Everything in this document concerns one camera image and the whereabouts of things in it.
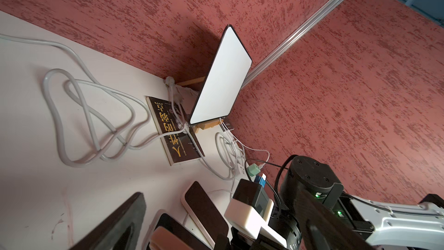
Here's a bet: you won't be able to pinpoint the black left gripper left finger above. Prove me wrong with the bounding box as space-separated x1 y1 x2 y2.
72 192 146 250

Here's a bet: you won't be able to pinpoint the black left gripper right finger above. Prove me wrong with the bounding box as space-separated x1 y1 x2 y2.
294 190 373 250

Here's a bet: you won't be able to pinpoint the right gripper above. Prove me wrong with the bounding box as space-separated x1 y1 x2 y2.
215 211 301 250

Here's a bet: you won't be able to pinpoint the orange-cased phone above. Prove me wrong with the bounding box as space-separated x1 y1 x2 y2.
149 227 192 250

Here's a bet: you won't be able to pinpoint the green-cased phone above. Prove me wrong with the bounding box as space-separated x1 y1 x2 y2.
142 209 210 250

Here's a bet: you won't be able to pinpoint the pink-cased phone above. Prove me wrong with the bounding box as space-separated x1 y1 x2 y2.
180 181 229 248

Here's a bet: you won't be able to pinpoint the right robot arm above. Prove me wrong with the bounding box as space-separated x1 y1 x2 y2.
215 155 444 250

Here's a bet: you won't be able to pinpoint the green charger adapter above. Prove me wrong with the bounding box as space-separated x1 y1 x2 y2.
246 163 264 177

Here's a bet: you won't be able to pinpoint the black book gold letters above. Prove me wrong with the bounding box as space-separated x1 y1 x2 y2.
147 97 204 166

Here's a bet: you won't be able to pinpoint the wooden tablet stand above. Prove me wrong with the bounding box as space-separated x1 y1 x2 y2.
175 76 224 134

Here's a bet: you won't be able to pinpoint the white tablet panel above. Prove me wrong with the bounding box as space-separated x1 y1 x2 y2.
188 24 253 125

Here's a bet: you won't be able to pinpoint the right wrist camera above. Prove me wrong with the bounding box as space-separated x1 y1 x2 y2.
225 179 274 226

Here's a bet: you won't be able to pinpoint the thick grey power cord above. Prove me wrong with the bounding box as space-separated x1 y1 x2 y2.
0 34 240 181

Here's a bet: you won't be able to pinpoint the white wall plug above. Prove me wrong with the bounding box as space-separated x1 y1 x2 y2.
164 76 182 103

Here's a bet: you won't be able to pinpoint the right aluminium corner post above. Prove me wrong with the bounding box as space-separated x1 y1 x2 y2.
241 0 344 89

